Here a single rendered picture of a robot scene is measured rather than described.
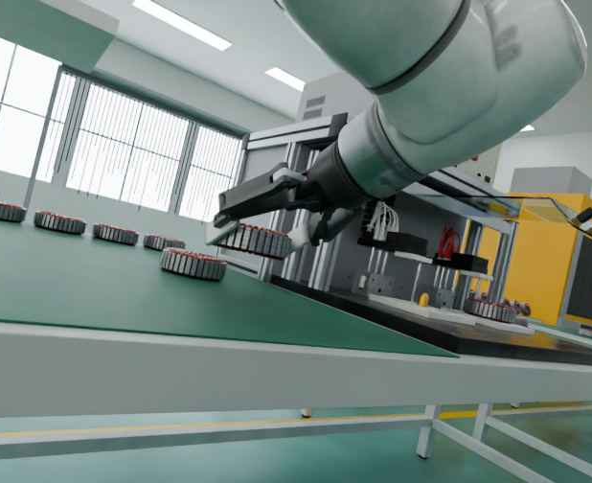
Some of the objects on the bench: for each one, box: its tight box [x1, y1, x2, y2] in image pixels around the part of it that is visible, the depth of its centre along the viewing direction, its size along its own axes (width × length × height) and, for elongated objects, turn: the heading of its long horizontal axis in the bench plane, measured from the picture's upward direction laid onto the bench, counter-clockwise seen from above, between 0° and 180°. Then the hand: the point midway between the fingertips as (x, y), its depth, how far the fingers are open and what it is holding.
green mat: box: [0, 215, 460, 358], centre depth 74 cm, size 94×61×1 cm, turn 118°
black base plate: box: [273, 275, 592, 368], centre depth 92 cm, size 47×64×2 cm
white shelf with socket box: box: [0, 0, 120, 74], centre depth 88 cm, size 35×37×46 cm
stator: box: [159, 247, 227, 281], centre depth 73 cm, size 11×11×4 cm
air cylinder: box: [421, 285, 455, 310], centre depth 110 cm, size 5×8×6 cm
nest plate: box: [369, 293, 476, 326], centre depth 84 cm, size 15×15×1 cm
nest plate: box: [441, 307, 535, 334], centre depth 98 cm, size 15×15×1 cm
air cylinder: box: [352, 269, 394, 297], centre depth 96 cm, size 5×8×6 cm
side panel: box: [215, 142, 299, 284], centre depth 106 cm, size 28×3×32 cm, turn 118°
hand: (251, 239), depth 59 cm, fingers closed on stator, 11 cm apart
